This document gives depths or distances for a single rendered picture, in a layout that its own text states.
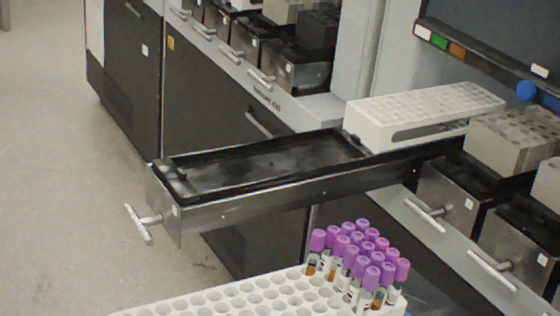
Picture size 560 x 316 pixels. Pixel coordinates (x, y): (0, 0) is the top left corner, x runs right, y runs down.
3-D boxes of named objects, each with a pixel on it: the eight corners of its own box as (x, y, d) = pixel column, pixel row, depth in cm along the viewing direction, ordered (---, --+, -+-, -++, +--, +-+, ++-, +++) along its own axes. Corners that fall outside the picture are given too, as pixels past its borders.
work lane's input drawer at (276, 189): (461, 133, 143) (472, 93, 139) (510, 165, 133) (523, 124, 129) (118, 206, 109) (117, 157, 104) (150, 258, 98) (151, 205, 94)
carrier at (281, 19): (293, 29, 162) (296, 4, 159) (286, 29, 161) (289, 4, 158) (268, 13, 171) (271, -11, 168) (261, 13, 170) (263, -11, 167)
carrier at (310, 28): (329, 52, 151) (333, 26, 148) (322, 53, 150) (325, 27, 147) (301, 34, 160) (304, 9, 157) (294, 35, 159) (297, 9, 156)
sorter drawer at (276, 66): (474, 44, 193) (482, 13, 188) (510, 63, 183) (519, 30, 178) (242, 74, 158) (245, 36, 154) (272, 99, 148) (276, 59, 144)
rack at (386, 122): (463, 109, 137) (470, 80, 133) (499, 132, 129) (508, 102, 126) (339, 133, 122) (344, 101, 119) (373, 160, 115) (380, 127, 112)
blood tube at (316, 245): (306, 317, 78) (324, 239, 72) (293, 312, 78) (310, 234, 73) (310, 308, 79) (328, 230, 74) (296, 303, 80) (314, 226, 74)
